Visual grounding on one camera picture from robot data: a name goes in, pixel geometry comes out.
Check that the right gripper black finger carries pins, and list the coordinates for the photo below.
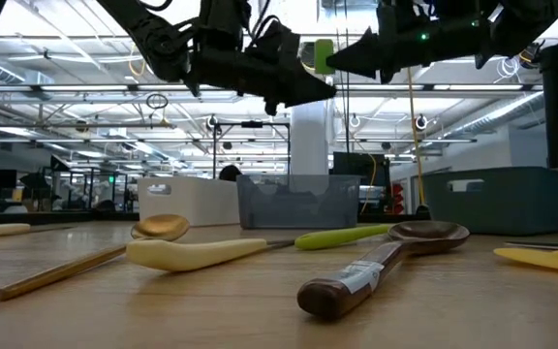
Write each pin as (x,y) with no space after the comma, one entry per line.
(356,53)

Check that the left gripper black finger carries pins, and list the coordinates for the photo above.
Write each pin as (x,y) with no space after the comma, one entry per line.
(298,87)

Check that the green utensil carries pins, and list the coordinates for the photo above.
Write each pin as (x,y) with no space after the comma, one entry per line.
(324,55)

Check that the gold metal spoon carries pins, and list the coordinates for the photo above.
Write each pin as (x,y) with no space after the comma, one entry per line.
(163,227)

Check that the dark wooden spoon with label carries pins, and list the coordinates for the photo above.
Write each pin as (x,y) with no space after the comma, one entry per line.
(337,293)

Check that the grey utensil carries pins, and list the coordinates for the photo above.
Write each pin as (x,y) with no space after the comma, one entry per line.
(550,245)

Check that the yellow spatula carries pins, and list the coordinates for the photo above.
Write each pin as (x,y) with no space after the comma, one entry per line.
(545,259)

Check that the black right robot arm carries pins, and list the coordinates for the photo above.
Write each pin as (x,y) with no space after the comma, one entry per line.
(526,24)

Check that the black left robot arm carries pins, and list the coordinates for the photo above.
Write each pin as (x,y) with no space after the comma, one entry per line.
(143,29)

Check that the white building column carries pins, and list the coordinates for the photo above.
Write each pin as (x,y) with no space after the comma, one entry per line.
(309,140)

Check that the black monitor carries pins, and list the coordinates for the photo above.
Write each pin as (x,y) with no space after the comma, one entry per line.
(356,165)

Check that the person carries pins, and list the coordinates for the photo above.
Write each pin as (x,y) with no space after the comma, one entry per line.
(230,173)

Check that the grey translucent plastic bin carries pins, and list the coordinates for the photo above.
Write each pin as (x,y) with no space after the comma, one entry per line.
(298,208)

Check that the long ceiling light strip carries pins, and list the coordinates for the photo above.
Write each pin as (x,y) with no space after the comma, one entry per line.
(90,87)

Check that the white plastic bin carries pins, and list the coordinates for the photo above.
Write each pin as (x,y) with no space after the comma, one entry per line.
(196,203)

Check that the red background object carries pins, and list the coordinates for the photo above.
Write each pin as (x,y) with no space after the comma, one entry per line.
(397,199)

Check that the teal plastic bin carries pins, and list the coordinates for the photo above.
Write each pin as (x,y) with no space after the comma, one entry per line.
(502,208)

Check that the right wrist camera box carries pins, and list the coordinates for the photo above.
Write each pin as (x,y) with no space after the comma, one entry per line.
(405,14)

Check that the black metal frame stand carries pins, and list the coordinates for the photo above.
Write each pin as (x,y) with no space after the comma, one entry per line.
(252,124)

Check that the black rig post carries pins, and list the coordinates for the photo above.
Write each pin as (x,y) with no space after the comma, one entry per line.
(555,121)

